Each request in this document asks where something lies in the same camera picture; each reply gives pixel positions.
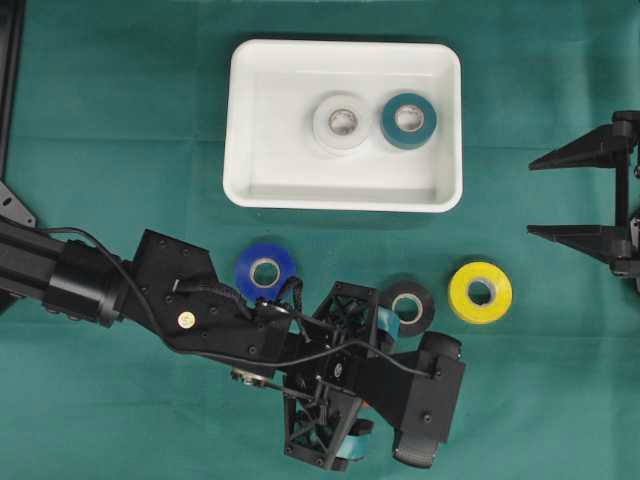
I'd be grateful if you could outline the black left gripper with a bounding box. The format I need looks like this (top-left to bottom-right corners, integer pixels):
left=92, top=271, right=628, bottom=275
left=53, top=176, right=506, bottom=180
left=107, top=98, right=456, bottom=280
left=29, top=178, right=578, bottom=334
left=256, top=282, right=399, bottom=472

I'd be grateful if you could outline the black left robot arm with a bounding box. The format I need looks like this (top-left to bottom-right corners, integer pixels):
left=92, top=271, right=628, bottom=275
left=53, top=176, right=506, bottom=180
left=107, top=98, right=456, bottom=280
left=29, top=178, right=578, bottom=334
left=1, top=219, right=393, bottom=471

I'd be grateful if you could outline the black table edge frame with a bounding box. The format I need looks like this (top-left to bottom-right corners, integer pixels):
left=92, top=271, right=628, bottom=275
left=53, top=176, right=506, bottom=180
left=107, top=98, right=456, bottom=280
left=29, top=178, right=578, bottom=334
left=0, top=0, right=26, bottom=176

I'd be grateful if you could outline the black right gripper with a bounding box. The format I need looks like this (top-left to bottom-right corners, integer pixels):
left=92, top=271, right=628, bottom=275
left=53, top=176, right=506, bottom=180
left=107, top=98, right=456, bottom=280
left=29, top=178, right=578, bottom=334
left=527, top=110, right=639, bottom=292

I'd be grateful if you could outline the black wrist camera on left gripper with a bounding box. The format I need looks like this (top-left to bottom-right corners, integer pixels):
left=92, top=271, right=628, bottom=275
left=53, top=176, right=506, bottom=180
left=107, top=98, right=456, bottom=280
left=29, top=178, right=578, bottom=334
left=355, top=332, right=465, bottom=469

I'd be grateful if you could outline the yellow tape roll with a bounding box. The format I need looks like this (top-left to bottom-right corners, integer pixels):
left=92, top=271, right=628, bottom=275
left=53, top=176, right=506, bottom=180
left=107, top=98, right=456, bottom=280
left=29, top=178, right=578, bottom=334
left=448, top=261, right=513, bottom=325

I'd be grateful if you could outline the blue tape roll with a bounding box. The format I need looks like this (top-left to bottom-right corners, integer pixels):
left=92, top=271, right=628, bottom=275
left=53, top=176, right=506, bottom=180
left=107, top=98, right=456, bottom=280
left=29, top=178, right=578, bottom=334
left=235, top=243, right=297, bottom=302

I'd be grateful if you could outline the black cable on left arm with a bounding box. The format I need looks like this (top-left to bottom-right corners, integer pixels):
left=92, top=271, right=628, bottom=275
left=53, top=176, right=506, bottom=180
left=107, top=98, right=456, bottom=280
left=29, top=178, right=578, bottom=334
left=47, top=227, right=441, bottom=386

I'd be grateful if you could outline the teal tape roll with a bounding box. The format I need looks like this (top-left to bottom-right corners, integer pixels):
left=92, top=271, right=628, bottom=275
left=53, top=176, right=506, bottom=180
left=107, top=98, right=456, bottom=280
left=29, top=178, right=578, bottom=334
left=380, top=92, right=437, bottom=150

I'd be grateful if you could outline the white rectangular plastic tray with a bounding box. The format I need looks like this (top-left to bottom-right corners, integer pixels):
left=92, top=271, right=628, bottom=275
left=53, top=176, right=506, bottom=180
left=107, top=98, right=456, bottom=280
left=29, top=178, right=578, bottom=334
left=223, top=39, right=463, bottom=213

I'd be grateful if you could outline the black tape roll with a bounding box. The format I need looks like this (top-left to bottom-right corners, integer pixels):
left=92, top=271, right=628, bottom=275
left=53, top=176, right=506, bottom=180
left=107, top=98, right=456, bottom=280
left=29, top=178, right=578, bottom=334
left=377, top=280, right=435, bottom=340

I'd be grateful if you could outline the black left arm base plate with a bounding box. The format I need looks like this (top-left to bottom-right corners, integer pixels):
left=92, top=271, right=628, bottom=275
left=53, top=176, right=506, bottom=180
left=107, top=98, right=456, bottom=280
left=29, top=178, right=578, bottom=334
left=0, top=180, right=36, bottom=227

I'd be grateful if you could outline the white tape roll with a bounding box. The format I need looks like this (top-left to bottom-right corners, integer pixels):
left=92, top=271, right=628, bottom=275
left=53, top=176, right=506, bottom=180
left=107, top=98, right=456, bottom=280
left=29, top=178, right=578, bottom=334
left=312, top=92, right=373, bottom=155

